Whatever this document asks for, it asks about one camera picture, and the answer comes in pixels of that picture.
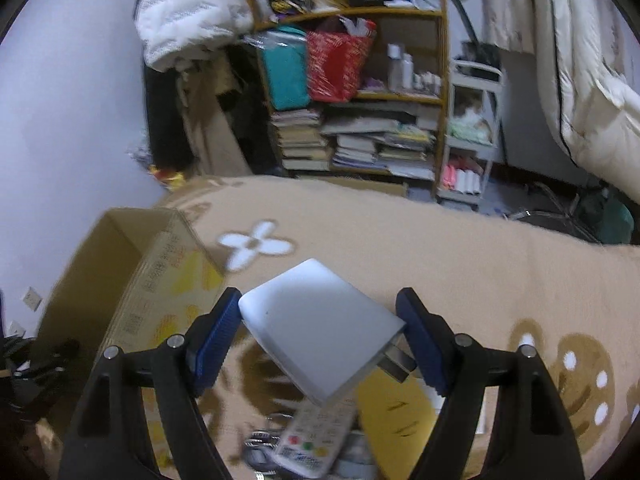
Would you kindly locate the cardboard box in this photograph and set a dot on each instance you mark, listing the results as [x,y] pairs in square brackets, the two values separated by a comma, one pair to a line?
[140,276]

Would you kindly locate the lower wall socket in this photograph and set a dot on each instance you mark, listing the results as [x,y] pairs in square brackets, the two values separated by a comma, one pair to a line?
[16,330]

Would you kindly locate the beige trench coat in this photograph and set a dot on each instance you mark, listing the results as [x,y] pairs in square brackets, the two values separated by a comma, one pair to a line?
[212,142]

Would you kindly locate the red gift bag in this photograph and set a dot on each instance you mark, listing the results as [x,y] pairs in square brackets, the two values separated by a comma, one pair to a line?
[336,53]

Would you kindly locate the black hanging coat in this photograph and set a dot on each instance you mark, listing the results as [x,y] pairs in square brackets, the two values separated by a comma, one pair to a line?
[168,142]

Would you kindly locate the plastic bag of toys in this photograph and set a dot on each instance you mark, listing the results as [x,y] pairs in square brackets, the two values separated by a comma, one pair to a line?
[170,179]

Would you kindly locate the wooden shelf unit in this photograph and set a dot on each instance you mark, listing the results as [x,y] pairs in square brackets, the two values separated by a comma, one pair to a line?
[408,61]

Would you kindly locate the teal gift bag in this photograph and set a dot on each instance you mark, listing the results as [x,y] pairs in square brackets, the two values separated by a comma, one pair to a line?
[283,51]

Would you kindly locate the right stack of books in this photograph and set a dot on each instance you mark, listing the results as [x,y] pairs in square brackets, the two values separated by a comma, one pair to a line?
[395,138]

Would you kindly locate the stack of books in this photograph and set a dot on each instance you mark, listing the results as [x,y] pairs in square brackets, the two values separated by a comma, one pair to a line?
[300,145]
[395,138]

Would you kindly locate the white TV remote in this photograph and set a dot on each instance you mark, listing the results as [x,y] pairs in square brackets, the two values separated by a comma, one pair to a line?
[310,443]

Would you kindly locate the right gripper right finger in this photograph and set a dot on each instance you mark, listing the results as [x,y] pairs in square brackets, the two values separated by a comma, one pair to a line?
[531,437]

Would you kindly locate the left stack of books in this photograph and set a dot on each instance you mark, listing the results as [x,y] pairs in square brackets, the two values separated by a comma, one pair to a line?
[300,145]

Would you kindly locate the white power charger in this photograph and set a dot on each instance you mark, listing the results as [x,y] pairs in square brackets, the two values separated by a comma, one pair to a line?
[322,332]

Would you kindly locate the wall socket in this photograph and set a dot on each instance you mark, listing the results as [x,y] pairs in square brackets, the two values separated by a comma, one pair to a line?
[32,299]
[16,330]

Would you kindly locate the white rolling cart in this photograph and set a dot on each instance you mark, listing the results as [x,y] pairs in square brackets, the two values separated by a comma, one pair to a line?
[471,141]

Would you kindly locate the upper wall socket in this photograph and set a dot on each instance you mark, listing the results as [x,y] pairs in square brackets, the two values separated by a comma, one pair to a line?
[32,299]

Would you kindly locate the beige patterned carpet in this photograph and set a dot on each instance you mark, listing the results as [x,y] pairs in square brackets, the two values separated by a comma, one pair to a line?
[503,282]

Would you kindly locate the key bunch with rings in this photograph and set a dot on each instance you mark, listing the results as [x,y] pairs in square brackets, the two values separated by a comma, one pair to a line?
[258,451]

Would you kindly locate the white puffer jacket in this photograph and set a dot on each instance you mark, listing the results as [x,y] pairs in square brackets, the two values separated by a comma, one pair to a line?
[176,32]

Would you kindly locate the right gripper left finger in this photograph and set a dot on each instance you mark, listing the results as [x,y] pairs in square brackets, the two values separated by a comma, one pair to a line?
[108,437]

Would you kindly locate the yellow green toy skateboard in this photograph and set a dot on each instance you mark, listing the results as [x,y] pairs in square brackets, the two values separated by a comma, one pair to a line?
[397,419]

